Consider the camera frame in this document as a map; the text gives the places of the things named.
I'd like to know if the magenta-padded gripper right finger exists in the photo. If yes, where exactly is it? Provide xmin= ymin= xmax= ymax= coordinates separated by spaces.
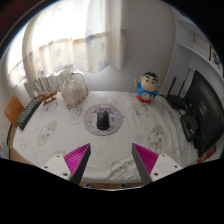
xmin=131 ymin=143 xmax=184 ymax=186

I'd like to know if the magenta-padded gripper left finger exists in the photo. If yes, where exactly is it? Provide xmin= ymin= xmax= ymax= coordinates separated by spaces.
xmin=41 ymin=143 xmax=92 ymax=186

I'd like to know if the black computer mouse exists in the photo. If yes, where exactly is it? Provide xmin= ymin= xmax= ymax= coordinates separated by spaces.
xmin=96 ymin=109 xmax=111 ymax=131

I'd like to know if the white printed tablecloth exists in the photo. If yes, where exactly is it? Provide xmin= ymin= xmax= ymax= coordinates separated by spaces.
xmin=12 ymin=90 xmax=201 ymax=185

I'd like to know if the red flat box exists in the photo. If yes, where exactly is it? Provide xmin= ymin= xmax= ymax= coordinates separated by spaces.
xmin=197 ymin=144 xmax=218 ymax=164

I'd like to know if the black router with antennas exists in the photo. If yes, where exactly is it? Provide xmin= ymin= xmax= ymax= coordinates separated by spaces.
xmin=165 ymin=76 xmax=188 ymax=110

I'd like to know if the black keyboard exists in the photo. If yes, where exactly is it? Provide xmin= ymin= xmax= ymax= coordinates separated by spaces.
xmin=16 ymin=96 xmax=43 ymax=131

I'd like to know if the white cloth-covered jug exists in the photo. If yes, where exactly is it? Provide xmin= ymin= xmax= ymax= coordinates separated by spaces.
xmin=60 ymin=68 xmax=90 ymax=109

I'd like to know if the wooden model ship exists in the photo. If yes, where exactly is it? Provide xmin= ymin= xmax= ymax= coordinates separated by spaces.
xmin=34 ymin=77 xmax=60 ymax=106

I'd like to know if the cartoon boy figurine clock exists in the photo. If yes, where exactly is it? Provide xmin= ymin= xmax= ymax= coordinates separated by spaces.
xmin=134 ymin=70 xmax=160 ymax=105

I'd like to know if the black computer monitor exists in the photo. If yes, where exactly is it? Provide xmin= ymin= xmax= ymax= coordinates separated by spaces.
xmin=179 ymin=69 xmax=224 ymax=158

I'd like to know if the brown wooden chair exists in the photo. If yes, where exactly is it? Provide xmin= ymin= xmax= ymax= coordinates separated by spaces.
xmin=3 ymin=94 xmax=25 ymax=129

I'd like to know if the white radiator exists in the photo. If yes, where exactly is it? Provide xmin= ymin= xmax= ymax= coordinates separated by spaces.
xmin=22 ymin=71 xmax=73 ymax=99

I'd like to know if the white star-print curtain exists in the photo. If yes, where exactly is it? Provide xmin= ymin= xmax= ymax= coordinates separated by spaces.
xmin=8 ymin=0 xmax=128 ymax=88

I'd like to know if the white wall shelf unit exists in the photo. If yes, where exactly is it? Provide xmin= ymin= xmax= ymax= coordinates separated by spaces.
xmin=173 ymin=16 xmax=224 ymax=78

